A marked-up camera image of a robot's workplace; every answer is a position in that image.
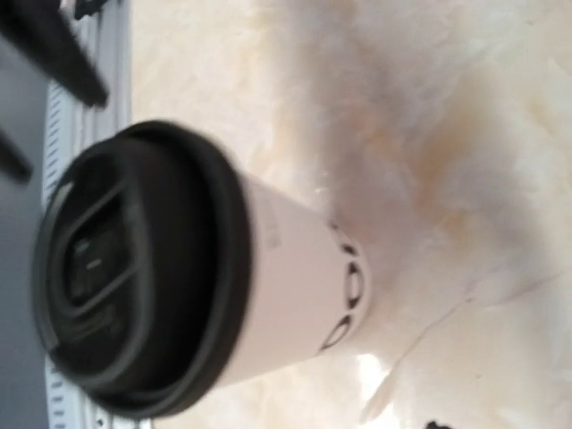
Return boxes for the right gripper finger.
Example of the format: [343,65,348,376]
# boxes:
[425,421,447,429]

